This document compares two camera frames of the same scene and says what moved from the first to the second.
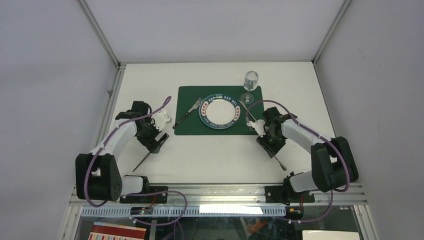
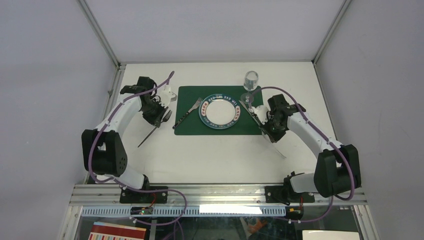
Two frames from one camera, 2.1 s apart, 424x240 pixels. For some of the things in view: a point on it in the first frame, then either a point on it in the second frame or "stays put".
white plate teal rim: (219, 111) stays put
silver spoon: (281, 165) → (280, 152)
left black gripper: (148, 142) → (156, 120)
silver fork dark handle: (199, 101) stays put
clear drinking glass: (250, 84) stays put
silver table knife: (246, 108) stays put
